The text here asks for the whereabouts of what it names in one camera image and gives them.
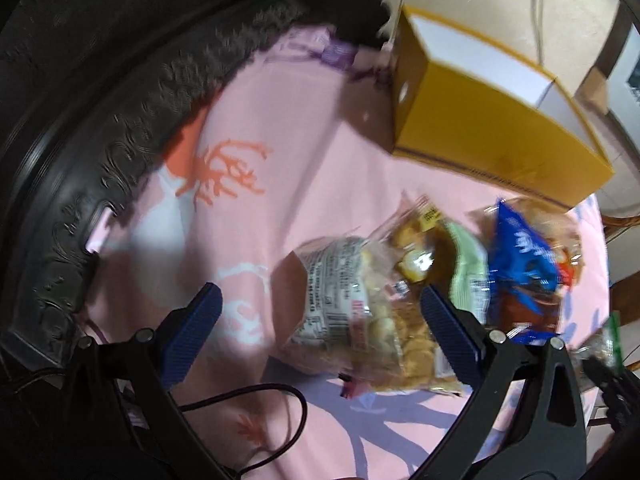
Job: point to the blue snack packet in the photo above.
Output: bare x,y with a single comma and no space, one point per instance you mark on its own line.
520,250

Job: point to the yellow cardboard box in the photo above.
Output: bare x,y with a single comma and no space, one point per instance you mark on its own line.
475,125

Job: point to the clear round pastry packet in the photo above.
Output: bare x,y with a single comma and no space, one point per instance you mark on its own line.
560,230

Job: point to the puffed rice bar packet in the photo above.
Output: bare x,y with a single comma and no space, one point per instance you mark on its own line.
607,340

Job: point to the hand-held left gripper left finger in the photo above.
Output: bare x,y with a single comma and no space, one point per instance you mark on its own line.
195,330

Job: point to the small yellow pastry packet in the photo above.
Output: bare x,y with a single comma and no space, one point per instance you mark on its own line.
410,255

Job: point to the clear cracker packet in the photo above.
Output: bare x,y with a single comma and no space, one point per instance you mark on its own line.
345,300

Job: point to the pink printed tablecloth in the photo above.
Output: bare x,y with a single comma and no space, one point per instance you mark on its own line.
310,160

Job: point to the framed landscape painting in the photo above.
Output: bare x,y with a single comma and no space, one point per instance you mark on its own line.
630,70

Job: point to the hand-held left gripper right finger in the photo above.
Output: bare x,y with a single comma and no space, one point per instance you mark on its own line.
450,335

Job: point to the green orange snack packet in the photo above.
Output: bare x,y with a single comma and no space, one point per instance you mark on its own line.
470,270

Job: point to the black carved wooden furniture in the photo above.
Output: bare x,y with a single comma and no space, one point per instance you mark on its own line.
100,110

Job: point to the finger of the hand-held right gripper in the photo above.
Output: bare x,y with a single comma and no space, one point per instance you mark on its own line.
612,390

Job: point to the wooden chair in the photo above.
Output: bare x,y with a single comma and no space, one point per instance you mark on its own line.
622,221

